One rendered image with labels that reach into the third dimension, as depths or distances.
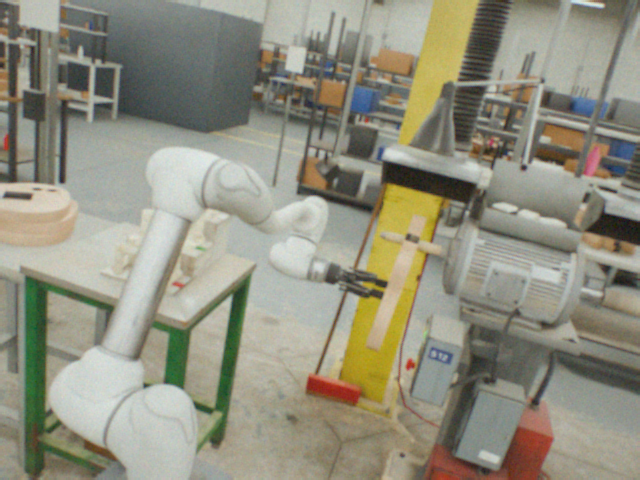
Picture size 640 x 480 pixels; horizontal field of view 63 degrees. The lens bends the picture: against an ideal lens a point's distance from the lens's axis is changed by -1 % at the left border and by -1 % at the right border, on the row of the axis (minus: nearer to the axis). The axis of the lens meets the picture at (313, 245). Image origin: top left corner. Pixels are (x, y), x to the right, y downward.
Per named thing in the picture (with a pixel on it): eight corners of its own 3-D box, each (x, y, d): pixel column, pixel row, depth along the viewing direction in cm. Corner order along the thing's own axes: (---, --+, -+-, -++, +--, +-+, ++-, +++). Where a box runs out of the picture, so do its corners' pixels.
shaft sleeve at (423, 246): (440, 252, 167) (438, 257, 170) (442, 244, 169) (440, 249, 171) (385, 237, 171) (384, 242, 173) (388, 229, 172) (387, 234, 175)
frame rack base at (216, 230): (226, 253, 215) (232, 213, 209) (211, 265, 201) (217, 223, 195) (165, 236, 219) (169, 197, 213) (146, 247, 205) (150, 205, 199)
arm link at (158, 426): (165, 506, 118) (175, 430, 111) (102, 471, 124) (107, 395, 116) (205, 462, 132) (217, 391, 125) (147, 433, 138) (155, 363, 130)
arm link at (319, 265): (305, 284, 180) (322, 289, 179) (310, 261, 176) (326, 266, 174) (313, 272, 188) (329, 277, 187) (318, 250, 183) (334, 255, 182)
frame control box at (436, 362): (485, 399, 165) (511, 328, 156) (486, 442, 145) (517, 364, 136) (409, 374, 170) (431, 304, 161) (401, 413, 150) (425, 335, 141)
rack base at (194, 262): (211, 265, 202) (214, 243, 198) (192, 280, 186) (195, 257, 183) (146, 247, 205) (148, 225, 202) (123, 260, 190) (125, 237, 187)
